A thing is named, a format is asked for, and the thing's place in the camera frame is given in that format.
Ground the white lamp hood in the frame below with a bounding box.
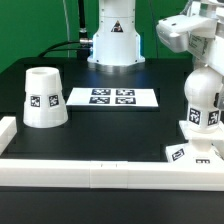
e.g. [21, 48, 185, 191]
[23, 67, 68, 128]

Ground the black cable bundle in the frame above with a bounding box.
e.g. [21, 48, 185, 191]
[37, 0, 94, 61]

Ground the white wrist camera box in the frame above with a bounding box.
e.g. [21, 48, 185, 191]
[156, 15, 217, 53]

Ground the white fence wall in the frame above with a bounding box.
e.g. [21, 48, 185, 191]
[0, 116, 17, 155]
[0, 159, 224, 191]

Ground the white front fence wall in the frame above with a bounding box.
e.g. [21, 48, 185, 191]
[0, 159, 224, 191]

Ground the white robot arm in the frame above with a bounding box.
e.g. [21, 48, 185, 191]
[87, 0, 224, 76]

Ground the white lamp base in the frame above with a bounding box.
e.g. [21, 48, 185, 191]
[165, 121, 224, 165]

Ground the white marker sheet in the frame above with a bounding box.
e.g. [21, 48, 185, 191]
[67, 87, 158, 107]

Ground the white left fence wall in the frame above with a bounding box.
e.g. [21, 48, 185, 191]
[0, 116, 17, 155]

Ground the white lamp bulb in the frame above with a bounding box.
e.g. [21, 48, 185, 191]
[184, 67, 222, 133]

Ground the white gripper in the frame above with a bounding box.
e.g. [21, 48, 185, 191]
[187, 0, 224, 76]

